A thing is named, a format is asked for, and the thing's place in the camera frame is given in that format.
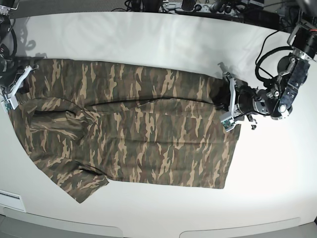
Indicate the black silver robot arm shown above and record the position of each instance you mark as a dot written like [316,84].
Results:
[10,65]
[279,92]

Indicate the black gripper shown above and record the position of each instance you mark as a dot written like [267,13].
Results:
[244,102]

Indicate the white label plate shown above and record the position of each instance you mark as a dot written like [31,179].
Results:
[12,201]

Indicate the camouflage T-shirt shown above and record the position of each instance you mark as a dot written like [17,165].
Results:
[84,123]

